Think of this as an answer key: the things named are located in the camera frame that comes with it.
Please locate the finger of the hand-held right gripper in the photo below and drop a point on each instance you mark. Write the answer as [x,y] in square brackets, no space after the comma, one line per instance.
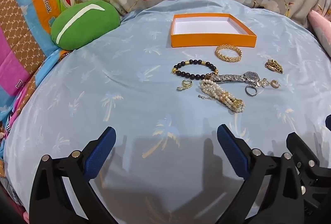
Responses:
[314,159]
[328,122]

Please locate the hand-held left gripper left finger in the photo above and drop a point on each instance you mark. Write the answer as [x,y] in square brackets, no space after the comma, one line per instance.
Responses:
[99,159]

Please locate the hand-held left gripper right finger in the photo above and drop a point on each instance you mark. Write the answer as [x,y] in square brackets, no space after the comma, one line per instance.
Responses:
[232,154]

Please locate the gold hoop earring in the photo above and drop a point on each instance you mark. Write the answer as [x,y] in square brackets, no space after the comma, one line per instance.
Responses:
[275,83]

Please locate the gold earring with white drop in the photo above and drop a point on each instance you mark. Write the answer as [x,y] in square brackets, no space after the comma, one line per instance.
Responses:
[185,84]
[263,83]

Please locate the silver wristwatch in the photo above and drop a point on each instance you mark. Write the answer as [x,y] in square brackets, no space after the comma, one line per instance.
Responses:
[240,78]

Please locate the orange cardboard box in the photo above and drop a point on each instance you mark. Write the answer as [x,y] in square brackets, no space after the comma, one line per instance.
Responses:
[212,39]

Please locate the light blue palm print sheet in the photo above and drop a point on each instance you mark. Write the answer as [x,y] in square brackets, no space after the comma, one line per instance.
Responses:
[129,110]

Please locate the pink pillow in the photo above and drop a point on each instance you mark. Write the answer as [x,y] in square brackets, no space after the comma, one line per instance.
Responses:
[322,29]

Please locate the green cushion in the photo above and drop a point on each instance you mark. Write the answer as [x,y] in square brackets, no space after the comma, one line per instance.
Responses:
[85,25]

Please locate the cartoon print blanket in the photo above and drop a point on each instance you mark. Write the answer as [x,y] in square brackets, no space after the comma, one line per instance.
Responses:
[31,14]

